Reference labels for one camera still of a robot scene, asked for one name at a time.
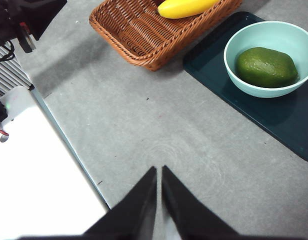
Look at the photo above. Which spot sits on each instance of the black rectangular tray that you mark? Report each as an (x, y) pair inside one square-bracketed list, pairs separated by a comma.
[(269, 117)]

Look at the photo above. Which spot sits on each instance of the teal ribbed bowl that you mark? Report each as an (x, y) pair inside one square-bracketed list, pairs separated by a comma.
[(269, 35)]

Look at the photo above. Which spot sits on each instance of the yellow banana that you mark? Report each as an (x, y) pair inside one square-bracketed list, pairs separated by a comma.
[(184, 8)]

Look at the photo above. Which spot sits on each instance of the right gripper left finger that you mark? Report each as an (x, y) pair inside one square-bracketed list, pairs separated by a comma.
[(134, 215)]

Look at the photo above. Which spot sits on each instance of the brown wicker basket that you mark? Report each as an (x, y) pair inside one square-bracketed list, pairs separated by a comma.
[(134, 32)]

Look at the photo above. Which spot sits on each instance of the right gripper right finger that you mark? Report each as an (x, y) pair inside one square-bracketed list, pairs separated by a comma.
[(189, 215)]

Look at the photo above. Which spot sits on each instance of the grey ribbed metal panel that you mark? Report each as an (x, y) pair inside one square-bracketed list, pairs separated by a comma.
[(9, 75)]

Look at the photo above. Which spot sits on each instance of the white platform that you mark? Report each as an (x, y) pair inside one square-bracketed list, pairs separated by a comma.
[(31, 175)]

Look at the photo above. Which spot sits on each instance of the green avocado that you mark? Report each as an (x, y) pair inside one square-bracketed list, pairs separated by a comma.
[(266, 67)]

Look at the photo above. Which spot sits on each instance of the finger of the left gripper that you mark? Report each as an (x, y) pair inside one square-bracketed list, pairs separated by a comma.
[(44, 12)]

